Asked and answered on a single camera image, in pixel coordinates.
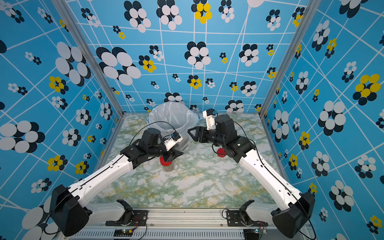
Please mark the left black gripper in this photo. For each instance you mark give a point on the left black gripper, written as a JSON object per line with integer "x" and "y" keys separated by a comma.
{"x": 169, "y": 153}

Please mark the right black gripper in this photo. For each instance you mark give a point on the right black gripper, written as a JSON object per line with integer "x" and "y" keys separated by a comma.
{"x": 203, "y": 134}

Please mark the red jar lid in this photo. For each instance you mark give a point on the red jar lid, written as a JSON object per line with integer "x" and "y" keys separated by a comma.
{"x": 221, "y": 152}

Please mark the lidless clear jar beans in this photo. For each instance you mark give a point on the lidless clear jar beans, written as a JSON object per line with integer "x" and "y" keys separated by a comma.
{"x": 184, "y": 143}

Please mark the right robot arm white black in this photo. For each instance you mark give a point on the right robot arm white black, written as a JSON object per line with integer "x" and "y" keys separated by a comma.
{"x": 292, "y": 208}

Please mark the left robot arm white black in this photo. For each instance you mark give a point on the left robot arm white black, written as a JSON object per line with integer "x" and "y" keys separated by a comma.
{"x": 69, "y": 207}

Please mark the red lid jar left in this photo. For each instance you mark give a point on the red lid jar left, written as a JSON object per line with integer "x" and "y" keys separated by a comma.
{"x": 167, "y": 166}

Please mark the white plastic bin liner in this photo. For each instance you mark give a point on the white plastic bin liner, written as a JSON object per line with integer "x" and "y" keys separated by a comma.
{"x": 173, "y": 117}

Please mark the left circuit board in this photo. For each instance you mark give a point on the left circuit board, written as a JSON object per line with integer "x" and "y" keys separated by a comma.
{"x": 123, "y": 233}

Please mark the circuit board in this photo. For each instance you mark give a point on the circuit board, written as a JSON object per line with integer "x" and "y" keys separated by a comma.
{"x": 123, "y": 233}
{"x": 254, "y": 234}

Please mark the right circuit board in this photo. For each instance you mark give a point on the right circuit board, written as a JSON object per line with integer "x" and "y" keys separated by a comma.
{"x": 254, "y": 234}

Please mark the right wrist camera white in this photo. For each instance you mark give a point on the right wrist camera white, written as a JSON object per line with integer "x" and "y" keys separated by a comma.
{"x": 210, "y": 115}

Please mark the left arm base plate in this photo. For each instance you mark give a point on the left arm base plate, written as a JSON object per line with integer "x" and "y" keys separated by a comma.
{"x": 136, "y": 218}

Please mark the aluminium front rail frame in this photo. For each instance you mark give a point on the aluminium front rail frame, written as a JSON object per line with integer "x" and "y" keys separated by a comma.
{"x": 179, "y": 224}

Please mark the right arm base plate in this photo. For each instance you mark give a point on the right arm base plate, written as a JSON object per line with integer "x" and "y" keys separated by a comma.
{"x": 235, "y": 218}

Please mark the left aluminium corner post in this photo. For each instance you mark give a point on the left aluminium corner post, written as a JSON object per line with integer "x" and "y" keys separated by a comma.
{"x": 64, "y": 11}

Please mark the aluminium corner post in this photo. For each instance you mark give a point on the aluminium corner post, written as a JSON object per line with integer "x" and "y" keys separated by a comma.
{"x": 64, "y": 11}
{"x": 296, "y": 40}

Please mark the right aluminium corner post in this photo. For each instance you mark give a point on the right aluminium corner post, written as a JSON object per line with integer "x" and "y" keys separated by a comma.
{"x": 296, "y": 40}

